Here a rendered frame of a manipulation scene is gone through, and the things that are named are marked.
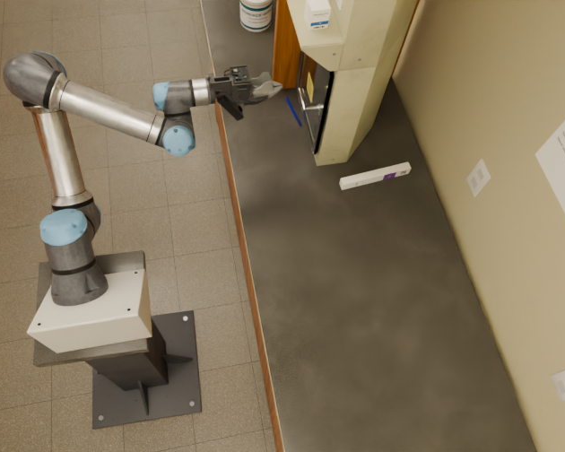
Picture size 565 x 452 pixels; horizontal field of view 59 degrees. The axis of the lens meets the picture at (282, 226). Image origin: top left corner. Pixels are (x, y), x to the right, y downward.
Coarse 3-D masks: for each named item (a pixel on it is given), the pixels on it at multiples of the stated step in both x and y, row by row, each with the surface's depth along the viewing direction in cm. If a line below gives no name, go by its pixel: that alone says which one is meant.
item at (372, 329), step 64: (256, 64) 200; (256, 128) 186; (384, 128) 190; (256, 192) 174; (320, 192) 175; (384, 192) 177; (256, 256) 163; (320, 256) 164; (384, 256) 166; (448, 256) 167; (320, 320) 155; (384, 320) 156; (448, 320) 157; (320, 384) 146; (384, 384) 147; (448, 384) 148; (320, 448) 138; (384, 448) 139; (448, 448) 140; (512, 448) 141
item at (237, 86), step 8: (224, 72) 139; (232, 72) 140; (240, 72) 140; (248, 72) 140; (208, 80) 140; (216, 80) 139; (224, 80) 139; (232, 80) 138; (240, 80) 138; (248, 80) 139; (216, 88) 139; (224, 88) 140; (232, 88) 138; (240, 88) 140; (248, 88) 139; (216, 96) 143; (232, 96) 141; (240, 96) 143; (248, 96) 143
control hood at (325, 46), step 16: (288, 0) 136; (304, 0) 136; (304, 32) 130; (320, 32) 131; (336, 32) 131; (304, 48) 128; (320, 48) 130; (336, 48) 131; (320, 64) 135; (336, 64) 136
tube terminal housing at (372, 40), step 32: (352, 0) 119; (384, 0) 120; (416, 0) 139; (352, 32) 127; (384, 32) 129; (352, 64) 137; (384, 64) 147; (352, 96) 149; (352, 128) 164; (320, 160) 177
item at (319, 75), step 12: (312, 60) 159; (300, 72) 178; (312, 72) 161; (324, 72) 146; (300, 84) 181; (324, 84) 148; (312, 96) 165; (324, 96) 150; (324, 108) 153; (312, 120) 169; (312, 132) 172; (312, 144) 174
